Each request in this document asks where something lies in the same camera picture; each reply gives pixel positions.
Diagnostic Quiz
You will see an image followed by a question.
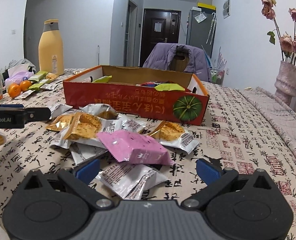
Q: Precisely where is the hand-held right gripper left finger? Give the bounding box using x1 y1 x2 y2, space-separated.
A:
16 158 116 210

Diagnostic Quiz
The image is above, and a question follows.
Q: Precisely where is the yellow box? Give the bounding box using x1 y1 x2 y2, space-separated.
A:
197 2 216 11

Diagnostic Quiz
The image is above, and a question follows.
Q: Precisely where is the pink ribbed vase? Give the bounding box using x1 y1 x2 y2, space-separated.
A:
274 60 296 99

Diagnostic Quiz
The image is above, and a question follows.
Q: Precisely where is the purple tissue pack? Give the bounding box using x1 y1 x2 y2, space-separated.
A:
5 64 34 85

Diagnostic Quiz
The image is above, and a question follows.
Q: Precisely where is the wooden chair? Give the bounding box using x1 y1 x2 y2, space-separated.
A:
172 50 191 72

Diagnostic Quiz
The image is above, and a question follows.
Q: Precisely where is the white wall panel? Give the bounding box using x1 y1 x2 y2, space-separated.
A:
223 0 231 19

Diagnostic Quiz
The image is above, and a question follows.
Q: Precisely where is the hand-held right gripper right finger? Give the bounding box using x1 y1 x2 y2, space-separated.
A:
180 159 280 210

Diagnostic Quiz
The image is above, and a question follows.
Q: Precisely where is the dried rose bouquet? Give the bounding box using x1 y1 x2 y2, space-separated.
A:
260 0 296 69

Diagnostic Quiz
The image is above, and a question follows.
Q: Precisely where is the red cardboard box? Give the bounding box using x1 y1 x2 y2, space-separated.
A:
62 65 210 126

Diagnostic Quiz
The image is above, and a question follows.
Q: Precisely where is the white folded umbrella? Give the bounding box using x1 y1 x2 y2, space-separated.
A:
206 12 217 45

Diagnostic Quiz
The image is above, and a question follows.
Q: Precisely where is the yellow thermos bottle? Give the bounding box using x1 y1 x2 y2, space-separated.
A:
38 19 64 76

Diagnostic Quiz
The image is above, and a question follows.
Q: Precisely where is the interior side door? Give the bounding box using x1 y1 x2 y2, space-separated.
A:
124 0 138 68

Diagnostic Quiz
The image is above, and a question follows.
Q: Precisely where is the pile of crisp packets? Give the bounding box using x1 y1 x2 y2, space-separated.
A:
46 103 201 201

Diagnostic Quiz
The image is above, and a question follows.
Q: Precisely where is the orange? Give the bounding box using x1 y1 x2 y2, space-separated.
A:
8 84 21 98
20 80 32 92

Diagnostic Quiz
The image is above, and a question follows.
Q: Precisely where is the pink snack packet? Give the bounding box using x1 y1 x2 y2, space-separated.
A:
96 129 176 166

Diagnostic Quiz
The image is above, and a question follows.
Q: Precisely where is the red and blue snack packet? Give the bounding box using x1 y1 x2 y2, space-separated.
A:
141 81 168 87

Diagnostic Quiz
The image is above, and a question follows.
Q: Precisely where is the grey refrigerator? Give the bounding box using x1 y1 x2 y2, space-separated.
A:
186 7 215 55

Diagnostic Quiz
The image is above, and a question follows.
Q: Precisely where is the grey clothing pile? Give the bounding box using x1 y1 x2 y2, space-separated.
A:
3 59 37 74

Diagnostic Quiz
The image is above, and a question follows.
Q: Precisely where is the pink quilted cloth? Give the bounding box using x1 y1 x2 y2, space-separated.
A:
238 86 296 160

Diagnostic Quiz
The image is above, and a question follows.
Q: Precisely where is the dark entrance door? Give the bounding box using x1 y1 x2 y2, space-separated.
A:
143 8 182 67

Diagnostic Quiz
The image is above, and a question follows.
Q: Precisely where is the green snack bar packet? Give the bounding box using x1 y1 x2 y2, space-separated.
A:
154 82 186 92
91 75 112 83
28 71 49 82
28 79 51 91

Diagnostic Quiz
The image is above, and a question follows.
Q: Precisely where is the purple puffer jacket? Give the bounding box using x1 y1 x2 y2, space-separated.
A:
143 43 212 83

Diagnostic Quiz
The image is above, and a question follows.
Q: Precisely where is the wire storage rack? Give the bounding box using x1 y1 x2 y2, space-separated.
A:
209 69 226 84

